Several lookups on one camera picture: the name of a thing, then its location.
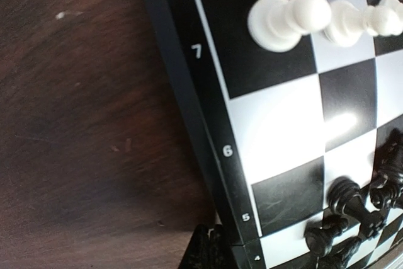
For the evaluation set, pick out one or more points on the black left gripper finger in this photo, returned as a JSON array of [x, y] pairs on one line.
[[207, 249]]

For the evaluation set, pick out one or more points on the pile of black chess pieces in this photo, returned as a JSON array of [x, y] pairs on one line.
[[345, 199]]

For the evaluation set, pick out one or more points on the black and white chessboard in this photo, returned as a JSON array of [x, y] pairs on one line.
[[273, 131]]

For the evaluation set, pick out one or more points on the white pawn near seven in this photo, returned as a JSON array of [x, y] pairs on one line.
[[279, 25]]

